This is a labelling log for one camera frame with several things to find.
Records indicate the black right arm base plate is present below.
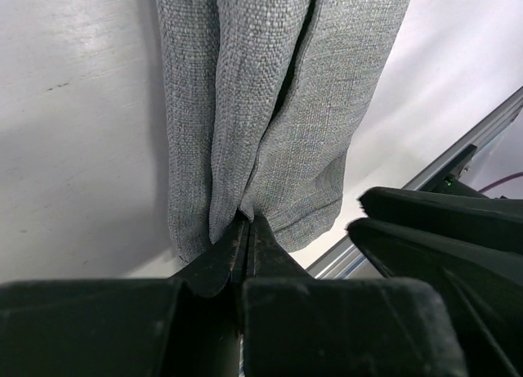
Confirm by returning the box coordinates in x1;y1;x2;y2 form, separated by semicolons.
420;144;485;198

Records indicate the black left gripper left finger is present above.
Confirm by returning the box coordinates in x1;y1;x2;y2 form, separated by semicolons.
1;219;249;376

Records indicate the aluminium rail frame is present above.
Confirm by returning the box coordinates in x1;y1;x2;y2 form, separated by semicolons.
306;89;522;279

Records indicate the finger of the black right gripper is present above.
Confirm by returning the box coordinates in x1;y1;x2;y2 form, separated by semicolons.
360;187;522;253
347;218;522;376

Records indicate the grey cloth napkin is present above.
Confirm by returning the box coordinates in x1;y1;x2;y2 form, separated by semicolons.
156;0;410;266

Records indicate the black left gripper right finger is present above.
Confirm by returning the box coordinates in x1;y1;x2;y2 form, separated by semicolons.
242;217;466;376

